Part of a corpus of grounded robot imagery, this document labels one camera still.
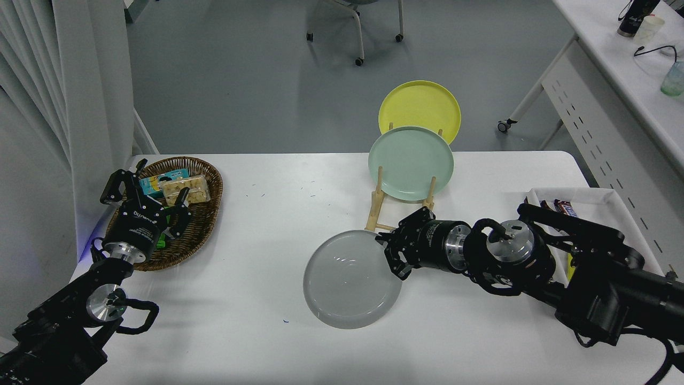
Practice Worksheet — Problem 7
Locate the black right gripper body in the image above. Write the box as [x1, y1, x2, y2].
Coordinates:
[414, 220, 456, 271]

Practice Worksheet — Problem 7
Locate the green snack packet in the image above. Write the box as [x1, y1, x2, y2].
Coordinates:
[155, 206, 185, 250]

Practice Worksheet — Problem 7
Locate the yellow plate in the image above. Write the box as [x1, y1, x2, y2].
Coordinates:
[378, 80, 461, 145]

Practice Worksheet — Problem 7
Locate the wooden plate rack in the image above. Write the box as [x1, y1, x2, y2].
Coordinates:
[365, 123, 444, 233]

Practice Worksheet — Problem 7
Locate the white tray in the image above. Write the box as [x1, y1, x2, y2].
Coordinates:
[524, 187, 669, 284]

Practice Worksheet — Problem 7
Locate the white curtain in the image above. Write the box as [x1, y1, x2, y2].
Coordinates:
[0, 0, 134, 343]

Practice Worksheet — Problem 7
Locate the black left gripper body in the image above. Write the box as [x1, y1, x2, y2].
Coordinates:
[108, 201, 168, 252]

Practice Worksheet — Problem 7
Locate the white paper cup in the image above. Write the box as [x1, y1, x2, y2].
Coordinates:
[633, 15, 666, 46]

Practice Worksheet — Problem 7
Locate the mint green plate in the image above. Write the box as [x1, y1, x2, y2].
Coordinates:
[368, 126, 455, 202]

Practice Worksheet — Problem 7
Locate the office chair on casters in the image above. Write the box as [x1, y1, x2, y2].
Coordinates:
[306, 0, 405, 67]

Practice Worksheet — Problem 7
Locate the black bottle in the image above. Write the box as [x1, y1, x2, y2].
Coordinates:
[618, 0, 662, 38]

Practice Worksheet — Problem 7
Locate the teal snack packet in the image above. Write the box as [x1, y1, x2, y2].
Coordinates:
[139, 168, 190, 194]

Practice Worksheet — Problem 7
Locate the brown wicker basket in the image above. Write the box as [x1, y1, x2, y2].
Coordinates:
[105, 156, 224, 272]

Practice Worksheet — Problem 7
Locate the black cable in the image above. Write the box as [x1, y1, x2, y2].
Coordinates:
[634, 45, 679, 67]

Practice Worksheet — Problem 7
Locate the clear pack of biscuits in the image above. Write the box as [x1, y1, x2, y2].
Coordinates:
[159, 174, 211, 206]

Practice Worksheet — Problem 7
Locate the white side table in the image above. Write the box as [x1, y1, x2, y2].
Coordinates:
[497, 0, 684, 279]

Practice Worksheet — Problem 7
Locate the grey plate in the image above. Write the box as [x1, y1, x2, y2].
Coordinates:
[303, 230, 403, 329]

